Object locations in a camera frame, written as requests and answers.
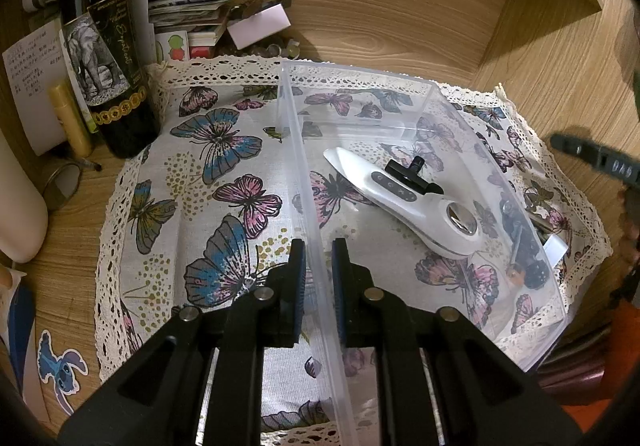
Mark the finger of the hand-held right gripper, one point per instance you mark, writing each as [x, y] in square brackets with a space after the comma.
[575, 148]

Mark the white handheld massager device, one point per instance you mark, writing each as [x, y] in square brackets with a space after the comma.
[400, 186]

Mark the white handwritten paper note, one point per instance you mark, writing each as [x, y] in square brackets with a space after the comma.
[30, 76]

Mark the white paper tag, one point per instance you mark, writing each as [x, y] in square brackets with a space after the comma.
[555, 248]

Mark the clear plastic storage box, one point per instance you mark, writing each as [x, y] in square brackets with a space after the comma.
[400, 276]

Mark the butterfly print lace cloth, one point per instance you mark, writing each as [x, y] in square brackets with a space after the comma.
[225, 166]

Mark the fruit sticker sheet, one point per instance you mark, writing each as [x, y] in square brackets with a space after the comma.
[172, 46]

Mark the yellow lip balm tube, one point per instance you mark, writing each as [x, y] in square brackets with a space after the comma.
[70, 121]

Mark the blue and white packet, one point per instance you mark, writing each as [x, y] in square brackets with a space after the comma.
[20, 326]

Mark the blue cartoon sticker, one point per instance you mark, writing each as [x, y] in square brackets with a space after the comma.
[59, 368]

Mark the person's right hand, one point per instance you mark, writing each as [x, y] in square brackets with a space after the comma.
[631, 226]

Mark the black T-shaped plastic part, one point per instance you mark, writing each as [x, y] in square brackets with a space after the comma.
[402, 169]

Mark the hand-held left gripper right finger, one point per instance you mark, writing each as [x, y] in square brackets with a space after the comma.
[339, 288]

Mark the pile of papers and booklets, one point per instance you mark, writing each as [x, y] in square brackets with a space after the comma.
[170, 6]

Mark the dark wine bottle elephant label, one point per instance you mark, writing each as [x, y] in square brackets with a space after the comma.
[125, 126]

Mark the dark brown small box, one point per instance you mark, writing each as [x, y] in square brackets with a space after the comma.
[260, 5]

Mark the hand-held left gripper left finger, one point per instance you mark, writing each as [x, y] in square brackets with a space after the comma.
[298, 278]

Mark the pale blank card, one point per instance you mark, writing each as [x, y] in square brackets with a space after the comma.
[257, 26]

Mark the cream cylindrical bottle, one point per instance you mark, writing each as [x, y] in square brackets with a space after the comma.
[20, 206]

